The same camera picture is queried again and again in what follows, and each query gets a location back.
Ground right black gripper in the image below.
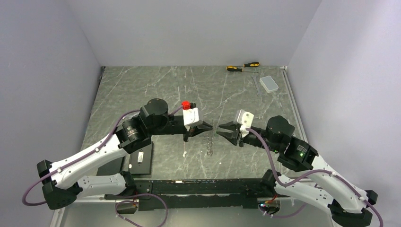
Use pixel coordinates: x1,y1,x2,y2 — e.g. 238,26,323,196
216,120,280,152

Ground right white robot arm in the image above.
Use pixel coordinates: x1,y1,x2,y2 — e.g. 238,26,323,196
218,111,384,227

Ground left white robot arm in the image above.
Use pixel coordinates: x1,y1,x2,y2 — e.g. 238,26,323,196
37,98,213,210

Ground small silver wrench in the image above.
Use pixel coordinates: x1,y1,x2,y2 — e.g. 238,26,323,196
251,75,262,96

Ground clear plastic box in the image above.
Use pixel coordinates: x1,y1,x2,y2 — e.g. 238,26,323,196
259,76,279,93

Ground yellow black screwdriver lower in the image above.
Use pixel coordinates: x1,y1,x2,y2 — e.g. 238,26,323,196
226,66,258,73

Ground black flat box near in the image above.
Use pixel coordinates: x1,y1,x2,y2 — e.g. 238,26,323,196
128,143,153,175

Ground orange black screwdriver upper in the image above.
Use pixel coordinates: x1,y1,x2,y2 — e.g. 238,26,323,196
239,61,260,68

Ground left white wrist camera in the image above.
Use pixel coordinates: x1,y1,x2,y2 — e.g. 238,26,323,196
183,107,203,131

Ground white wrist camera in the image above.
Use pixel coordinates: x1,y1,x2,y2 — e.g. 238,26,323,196
233,109,254,138
183,107,203,131

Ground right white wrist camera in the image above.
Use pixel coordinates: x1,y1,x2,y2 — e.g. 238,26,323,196
233,109,254,138

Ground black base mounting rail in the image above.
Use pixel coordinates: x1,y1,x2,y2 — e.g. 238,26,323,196
104,177,291,211

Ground aluminium frame rail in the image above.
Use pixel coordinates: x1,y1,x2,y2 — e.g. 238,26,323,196
280,66,335,200

